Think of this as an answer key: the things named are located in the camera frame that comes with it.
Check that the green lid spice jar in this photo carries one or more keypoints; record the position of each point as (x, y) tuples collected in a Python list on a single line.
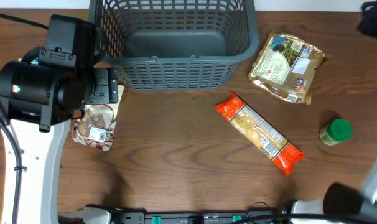
[(336, 132)]

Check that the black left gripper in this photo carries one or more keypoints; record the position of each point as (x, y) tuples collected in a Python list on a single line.
[(111, 81)]

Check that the orange spaghetti packet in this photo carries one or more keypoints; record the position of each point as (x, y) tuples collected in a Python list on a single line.
[(262, 134)]

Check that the beige Pantree snack pouch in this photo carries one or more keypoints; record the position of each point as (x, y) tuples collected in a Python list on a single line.
[(97, 127)]

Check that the Kleenex tissue multipack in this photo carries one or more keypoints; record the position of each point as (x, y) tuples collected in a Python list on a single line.
[(35, 61)]

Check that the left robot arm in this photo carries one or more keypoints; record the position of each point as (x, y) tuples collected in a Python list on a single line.
[(38, 97)]

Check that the gold foil food bag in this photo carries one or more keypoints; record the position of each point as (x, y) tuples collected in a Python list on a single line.
[(286, 66)]

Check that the grey plastic slotted basket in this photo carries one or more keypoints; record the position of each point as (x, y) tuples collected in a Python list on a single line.
[(176, 44)]

